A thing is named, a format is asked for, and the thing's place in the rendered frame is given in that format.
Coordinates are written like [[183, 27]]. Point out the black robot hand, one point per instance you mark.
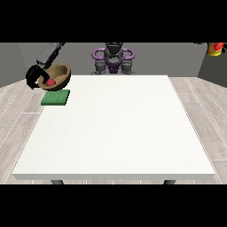
[[225, 47], [31, 75]]

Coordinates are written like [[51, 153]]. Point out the yellow cup with melon print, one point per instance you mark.
[[214, 49]]

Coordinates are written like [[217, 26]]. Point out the brown wooden bowl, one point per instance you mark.
[[60, 74]]

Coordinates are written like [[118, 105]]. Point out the small red ball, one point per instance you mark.
[[50, 82]]

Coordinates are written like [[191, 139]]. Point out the green square pad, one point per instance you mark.
[[55, 97]]

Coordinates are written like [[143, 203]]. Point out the grey robot trunk purple rings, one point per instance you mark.
[[113, 59]]

